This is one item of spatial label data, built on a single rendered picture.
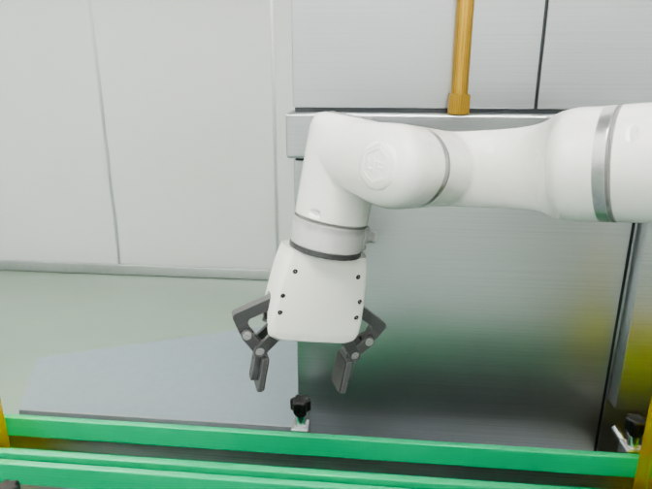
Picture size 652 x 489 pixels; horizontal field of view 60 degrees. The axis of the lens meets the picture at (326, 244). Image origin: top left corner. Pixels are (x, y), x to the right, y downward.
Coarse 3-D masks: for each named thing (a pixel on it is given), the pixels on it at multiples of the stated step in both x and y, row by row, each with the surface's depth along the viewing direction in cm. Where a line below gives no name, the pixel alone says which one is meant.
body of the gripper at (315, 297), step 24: (288, 240) 59; (288, 264) 55; (312, 264) 55; (336, 264) 56; (360, 264) 57; (288, 288) 56; (312, 288) 56; (336, 288) 57; (360, 288) 58; (264, 312) 59; (288, 312) 56; (312, 312) 57; (336, 312) 58; (360, 312) 59; (288, 336) 57; (312, 336) 58; (336, 336) 59
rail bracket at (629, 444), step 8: (632, 416) 75; (640, 416) 75; (624, 424) 75; (632, 424) 74; (640, 424) 73; (616, 432) 80; (632, 432) 74; (640, 432) 74; (624, 440) 76; (632, 440) 75; (624, 448) 75; (632, 448) 75
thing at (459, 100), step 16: (464, 0) 68; (464, 16) 69; (464, 32) 69; (464, 48) 70; (464, 64) 70; (464, 80) 71; (448, 96) 73; (464, 96) 71; (448, 112) 72; (464, 112) 72
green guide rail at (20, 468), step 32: (0, 480) 73; (32, 480) 73; (64, 480) 72; (96, 480) 72; (128, 480) 71; (160, 480) 71; (192, 480) 70; (224, 480) 70; (256, 480) 69; (288, 480) 69
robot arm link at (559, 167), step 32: (512, 128) 52; (544, 128) 46; (576, 128) 39; (608, 128) 38; (480, 160) 53; (512, 160) 51; (544, 160) 44; (576, 160) 38; (448, 192) 51; (480, 192) 54; (512, 192) 51; (544, 192) 44; (576, 192) 39
